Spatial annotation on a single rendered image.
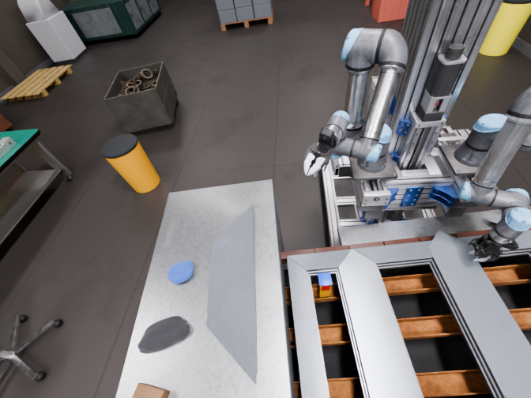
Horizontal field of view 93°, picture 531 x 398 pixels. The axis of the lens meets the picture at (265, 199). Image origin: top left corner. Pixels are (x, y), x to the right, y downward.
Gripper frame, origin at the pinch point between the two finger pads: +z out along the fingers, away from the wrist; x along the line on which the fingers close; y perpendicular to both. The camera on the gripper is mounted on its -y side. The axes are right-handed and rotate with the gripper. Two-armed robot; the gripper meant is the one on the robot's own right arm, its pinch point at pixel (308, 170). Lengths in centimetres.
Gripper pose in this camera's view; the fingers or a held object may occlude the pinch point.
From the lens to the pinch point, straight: 86.6
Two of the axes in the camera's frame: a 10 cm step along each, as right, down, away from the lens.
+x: -8.8, -3.8, 2.9
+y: 0.2, 5.8, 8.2
